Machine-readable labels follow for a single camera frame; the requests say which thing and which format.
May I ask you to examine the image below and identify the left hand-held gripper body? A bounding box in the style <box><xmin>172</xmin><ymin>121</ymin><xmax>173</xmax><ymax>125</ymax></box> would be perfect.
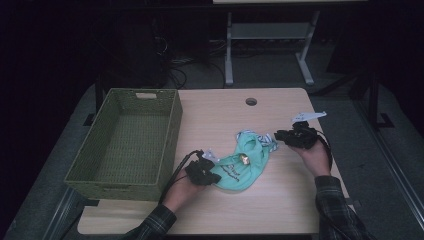
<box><xmin>184</xmin><ymin>148</ymin><xmax>222</xmax><ymax>187</ymax></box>

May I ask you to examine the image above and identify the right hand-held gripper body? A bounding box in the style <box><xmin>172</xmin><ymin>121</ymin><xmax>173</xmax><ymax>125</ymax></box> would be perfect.
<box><xmin>286</xmin><ymin>111</ymin><xmax>328</xmax><ymax>150</ymax></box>

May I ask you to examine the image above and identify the mint green shirt striped collar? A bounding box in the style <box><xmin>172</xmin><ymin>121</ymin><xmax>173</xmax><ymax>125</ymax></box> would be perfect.
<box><xmin>210</xmin><ymin>129</ymin><xmax>280</xmax><ymax>193</ymax></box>

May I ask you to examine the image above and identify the green woven basket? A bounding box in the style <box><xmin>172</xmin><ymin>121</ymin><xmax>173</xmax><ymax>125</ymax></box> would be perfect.
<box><xmin>63</xmin><ymin>87</ymin><xmax>184</xmax><ymax>202</ymax></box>

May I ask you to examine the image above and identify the person's right hand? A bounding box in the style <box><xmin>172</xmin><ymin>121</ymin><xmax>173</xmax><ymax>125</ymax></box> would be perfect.
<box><xmin>293</xmin><ymin>139</ymin><xmax>332</xmax><ymax>179</ymax></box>

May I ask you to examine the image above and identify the person's left hand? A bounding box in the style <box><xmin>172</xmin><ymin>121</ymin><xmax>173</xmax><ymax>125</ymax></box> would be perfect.
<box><xmin>162</xmin><ymin>168</ymin><xmax>206</xmax><ymax>214</ymax></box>

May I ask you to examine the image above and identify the black metal stand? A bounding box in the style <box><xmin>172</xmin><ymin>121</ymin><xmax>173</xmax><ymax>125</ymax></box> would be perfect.
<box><xmin>348</xmin><ymin>66</ymin><xmax>395</xmax><ymax>132</ymax></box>

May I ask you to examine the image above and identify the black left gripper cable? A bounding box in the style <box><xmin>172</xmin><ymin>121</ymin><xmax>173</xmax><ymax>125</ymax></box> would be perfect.
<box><xmin>158</xmin><ymin>149</ymin><xmax>204</xmax><ymax>205</ymax></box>

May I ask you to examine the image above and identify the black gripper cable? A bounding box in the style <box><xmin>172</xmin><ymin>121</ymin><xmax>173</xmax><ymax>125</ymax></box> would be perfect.
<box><xmin>158</xmin><ymin>149</ymin><xmax>204</xmax><ymax>205</ymax></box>
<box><xmin>311</xmin><ymin>127</ymin><xmax>334</xmax><ymax>169</ymax></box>

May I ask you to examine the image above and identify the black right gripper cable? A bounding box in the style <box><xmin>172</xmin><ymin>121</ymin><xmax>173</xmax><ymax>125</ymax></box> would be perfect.
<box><xmin>311</xmin><ymin>127</ymin><xmax>334</xmax><ymax>169</ymax></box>

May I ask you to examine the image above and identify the metal floor rail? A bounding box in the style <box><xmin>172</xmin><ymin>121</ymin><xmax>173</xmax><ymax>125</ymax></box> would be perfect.
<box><xmin>41</xmin><ymin>186</ymin><xmax>86</xmax><ymax>240</ymax></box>
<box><xmin>354</xmin><ymin>99</ymin><xmax>424</xmax><ymax>231</ymax></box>

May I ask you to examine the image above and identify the white metal table frame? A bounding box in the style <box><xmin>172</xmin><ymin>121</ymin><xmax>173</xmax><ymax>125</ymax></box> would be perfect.
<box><xmin>224</xmin><ymin>9</ymin><xmax>322</xmax><ymax>87</ymax></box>

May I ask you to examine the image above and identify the tangle of floor cables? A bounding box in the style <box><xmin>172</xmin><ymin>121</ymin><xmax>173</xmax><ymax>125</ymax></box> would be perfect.
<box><xmin>156</xmin><ymin>34</ymin><xmax>227</xmax><ymax>90</ymax></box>

